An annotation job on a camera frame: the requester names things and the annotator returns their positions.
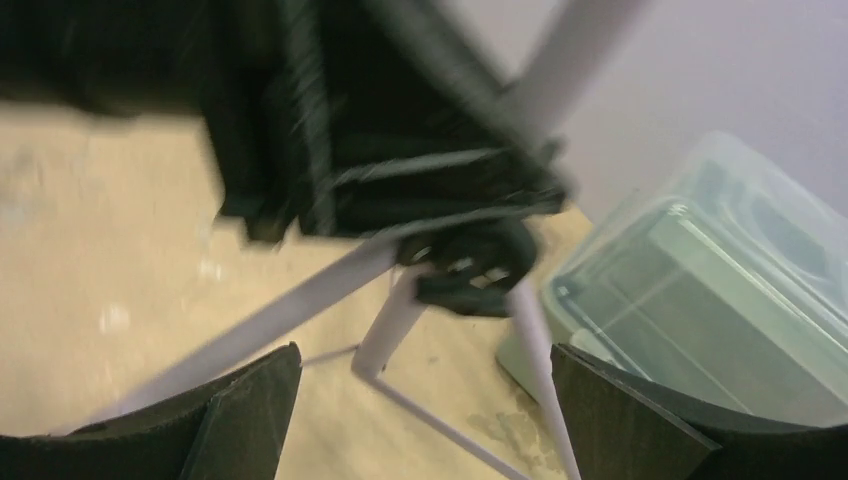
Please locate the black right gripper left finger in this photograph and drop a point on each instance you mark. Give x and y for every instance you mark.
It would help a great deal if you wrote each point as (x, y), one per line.
(231, 428)

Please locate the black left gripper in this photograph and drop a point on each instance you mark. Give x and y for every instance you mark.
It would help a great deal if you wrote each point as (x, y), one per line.
(351, 118)

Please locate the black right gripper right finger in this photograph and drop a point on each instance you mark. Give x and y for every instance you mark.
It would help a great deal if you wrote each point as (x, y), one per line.
(624, 427)

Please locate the white perforated music stand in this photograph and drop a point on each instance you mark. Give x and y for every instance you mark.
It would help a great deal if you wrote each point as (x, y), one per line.
(478, 269)

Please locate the clear green storage box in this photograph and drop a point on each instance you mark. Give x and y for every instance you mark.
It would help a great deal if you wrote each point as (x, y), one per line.
(729, 285)

